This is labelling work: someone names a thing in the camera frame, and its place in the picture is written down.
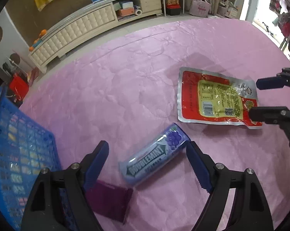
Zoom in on purple snack packet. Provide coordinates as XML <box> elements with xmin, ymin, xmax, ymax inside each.
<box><xmin>85</xmin><ymin>180</ymin><xmax>133</xmax><ymax>223</ymax></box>

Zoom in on pink shopping bag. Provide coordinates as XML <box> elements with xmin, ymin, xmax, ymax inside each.
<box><xmin>189</xmin><ymin>0</ymin><xmax>211</xmax><ymax>18</ymax></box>

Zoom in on pink quilted mat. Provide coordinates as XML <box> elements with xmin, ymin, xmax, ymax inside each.
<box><xmin>21</xmin><ymin>18</ymin><xmax>290</xmax><ymax>226</ymax></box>

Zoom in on cream TV cabinet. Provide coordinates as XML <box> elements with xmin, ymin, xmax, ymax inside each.
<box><xmin>28</xmin><ymin>0</ymin><xmax>162</xmax><ymax>73</ymax></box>

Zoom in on red and yellow snack bag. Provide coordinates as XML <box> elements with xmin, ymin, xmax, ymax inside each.
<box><xmin>177</xmin><ymin>67</ymin><xmax>262</xmax><ymax>129</ymax></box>

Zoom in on blue plastic basket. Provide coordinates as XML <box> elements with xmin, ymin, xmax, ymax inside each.
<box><xmin>0</xmin><ymin>85</ymin><xmax>62</xmax><ymax>230</ymax></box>

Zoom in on red bag on floor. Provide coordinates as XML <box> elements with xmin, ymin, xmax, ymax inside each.
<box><xmin>9</xmin><ymin>73</ymin><xmax>29</xmax><ymax>101</ymax></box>

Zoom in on blue Doublemint gum pack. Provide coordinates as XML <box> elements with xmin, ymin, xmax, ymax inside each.
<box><xmin>119</xmin><ymin>123</ymin><xmax>191</xmax><ymax>187</ymax></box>

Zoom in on oranges on cabinet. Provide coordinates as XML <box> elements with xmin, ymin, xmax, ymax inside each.
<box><xmin>28</xmin><ymin>29</ymin><xmax>47</xmax><ymax>52</ymax></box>

